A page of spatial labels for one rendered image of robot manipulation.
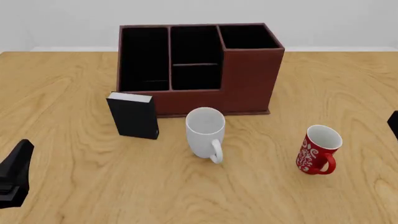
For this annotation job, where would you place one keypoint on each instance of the black book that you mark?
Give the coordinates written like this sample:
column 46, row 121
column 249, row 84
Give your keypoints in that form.
column 133, row 119

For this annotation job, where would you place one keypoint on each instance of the red-brown desk caddy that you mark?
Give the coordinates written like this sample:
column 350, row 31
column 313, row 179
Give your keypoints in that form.
column 248, row 79

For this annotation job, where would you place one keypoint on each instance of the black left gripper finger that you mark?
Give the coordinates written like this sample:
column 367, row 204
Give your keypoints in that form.
column 17, row 161

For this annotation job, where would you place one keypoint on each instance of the red mug with white pattern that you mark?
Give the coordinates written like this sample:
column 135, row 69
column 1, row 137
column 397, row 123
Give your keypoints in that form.
column 311, row 151

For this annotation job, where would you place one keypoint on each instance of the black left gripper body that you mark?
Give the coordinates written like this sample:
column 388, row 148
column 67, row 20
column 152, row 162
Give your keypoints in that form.
column 12, row 193

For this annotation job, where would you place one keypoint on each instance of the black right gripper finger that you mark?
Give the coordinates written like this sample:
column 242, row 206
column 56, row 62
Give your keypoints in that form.
column 393, row 127

